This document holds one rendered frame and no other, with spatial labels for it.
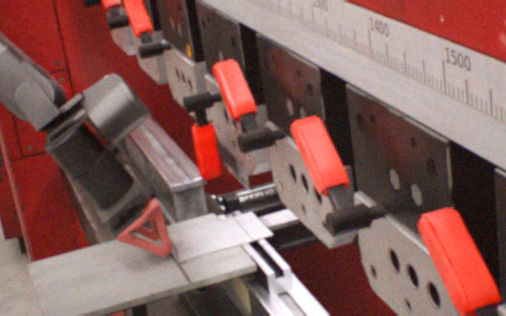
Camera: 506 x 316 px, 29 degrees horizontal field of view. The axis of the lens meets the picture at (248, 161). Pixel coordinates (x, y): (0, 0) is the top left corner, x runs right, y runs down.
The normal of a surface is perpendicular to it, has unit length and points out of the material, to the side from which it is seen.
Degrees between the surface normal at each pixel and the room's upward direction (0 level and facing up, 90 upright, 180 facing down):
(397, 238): 90
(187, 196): 90
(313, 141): 39
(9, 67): 66
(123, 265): 0
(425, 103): 90
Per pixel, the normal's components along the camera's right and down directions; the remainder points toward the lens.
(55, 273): -0.14, -0.92
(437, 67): -0.94, 0.25
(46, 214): 0.32, 0.30
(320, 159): 0.09, -0.52
